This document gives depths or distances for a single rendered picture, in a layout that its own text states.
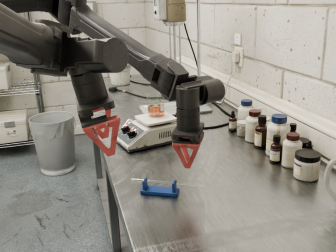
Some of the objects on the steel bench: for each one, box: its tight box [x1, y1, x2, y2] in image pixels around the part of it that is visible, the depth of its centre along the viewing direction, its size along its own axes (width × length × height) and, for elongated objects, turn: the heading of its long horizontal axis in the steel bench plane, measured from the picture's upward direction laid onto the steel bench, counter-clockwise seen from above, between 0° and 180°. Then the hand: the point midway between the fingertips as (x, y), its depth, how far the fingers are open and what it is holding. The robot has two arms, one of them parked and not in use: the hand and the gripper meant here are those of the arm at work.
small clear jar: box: [237, 120, 246, 137], centre depth 141 cm, size 5×5×5 cm
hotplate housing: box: [117, 120, 177, 153], centre depth 137 cm, size 22×13×8 cm, turn 124°
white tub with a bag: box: [110, 64, 131, 86], centre depth 229 cm, size 14×14×21 cm
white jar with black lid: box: [294, 149, 321, 182], centre depth 107 cm, size 7×7×7 cm
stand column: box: [197, 0, 202, 106], centre depth 168 cm, size 3×3×70 cm
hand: (188, 162), depth 97 cm, fingers open, 3 cm apart
